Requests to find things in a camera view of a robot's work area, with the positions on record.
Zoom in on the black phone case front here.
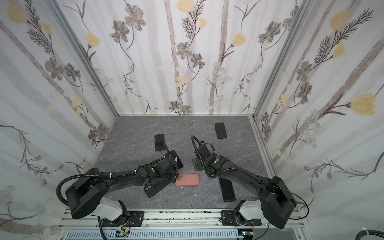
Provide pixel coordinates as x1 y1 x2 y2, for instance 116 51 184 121
144 183 169 198

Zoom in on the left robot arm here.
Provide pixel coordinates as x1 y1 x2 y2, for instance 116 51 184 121
57 155 180 222

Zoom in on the aluminium corner frame post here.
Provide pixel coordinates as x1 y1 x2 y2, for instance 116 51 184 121
252 0 315 118
45 0 119 118

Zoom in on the aluminium corner frame post right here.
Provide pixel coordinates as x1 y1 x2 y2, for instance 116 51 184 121
252 0 315 118

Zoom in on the black phone right front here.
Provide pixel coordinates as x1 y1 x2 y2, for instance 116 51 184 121
219 178 236 203

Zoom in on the aluminium corner frame post left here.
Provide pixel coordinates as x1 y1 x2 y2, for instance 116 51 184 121
45 0 119 118

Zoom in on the white vented cable duct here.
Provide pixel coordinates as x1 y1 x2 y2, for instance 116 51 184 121
62 229 244 240

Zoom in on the small dark phone left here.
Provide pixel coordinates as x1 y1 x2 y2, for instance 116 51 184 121
154 134 167 152

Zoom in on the purple-edged black phone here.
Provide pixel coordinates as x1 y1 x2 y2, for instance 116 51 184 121
169 150 184 169

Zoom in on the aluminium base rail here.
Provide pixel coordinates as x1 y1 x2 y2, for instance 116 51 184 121
56 208 304 230

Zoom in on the pink phone case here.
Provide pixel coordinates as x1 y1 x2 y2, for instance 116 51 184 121
175 174 200 187

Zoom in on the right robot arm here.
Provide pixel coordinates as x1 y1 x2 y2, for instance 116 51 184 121
193 142 297 229

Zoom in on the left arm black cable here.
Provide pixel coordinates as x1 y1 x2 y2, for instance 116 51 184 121
56 172 139 208

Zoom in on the black phone case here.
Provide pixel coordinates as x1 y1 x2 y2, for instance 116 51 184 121
144 183 169 198
215 123 228 139

